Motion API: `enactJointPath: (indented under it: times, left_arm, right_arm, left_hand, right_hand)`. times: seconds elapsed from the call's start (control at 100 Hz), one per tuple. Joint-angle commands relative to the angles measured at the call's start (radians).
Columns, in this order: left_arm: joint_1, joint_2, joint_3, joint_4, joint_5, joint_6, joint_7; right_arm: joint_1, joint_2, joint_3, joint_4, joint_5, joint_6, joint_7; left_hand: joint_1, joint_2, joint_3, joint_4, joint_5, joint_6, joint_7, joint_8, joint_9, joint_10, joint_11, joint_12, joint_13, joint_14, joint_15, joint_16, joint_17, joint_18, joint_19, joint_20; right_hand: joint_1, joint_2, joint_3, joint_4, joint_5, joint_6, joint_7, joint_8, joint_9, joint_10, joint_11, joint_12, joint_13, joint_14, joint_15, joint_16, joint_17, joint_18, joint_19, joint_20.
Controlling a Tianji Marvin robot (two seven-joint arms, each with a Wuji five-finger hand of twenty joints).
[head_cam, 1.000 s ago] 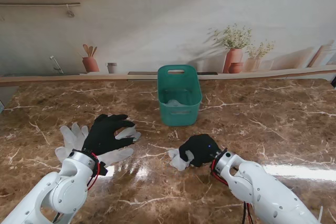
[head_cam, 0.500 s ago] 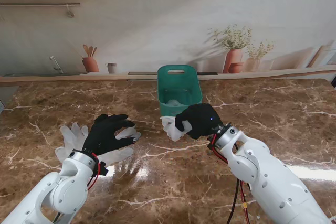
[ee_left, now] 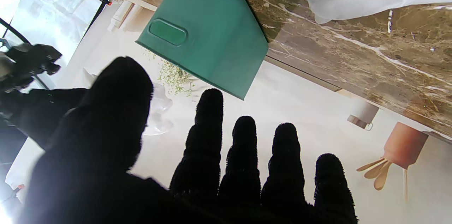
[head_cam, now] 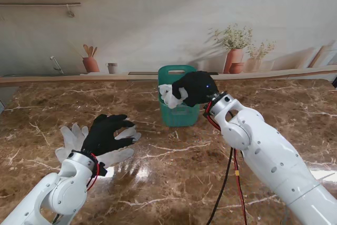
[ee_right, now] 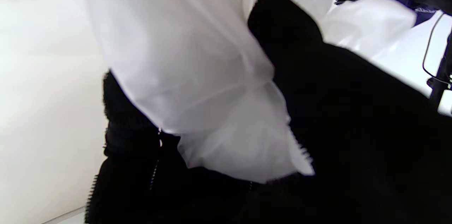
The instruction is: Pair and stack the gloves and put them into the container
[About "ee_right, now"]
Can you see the translucent white disposable glove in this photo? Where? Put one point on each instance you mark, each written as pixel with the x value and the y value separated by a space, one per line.
pixel 194 58

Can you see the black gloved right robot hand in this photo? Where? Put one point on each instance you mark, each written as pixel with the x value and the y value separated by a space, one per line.
pixel 353 128

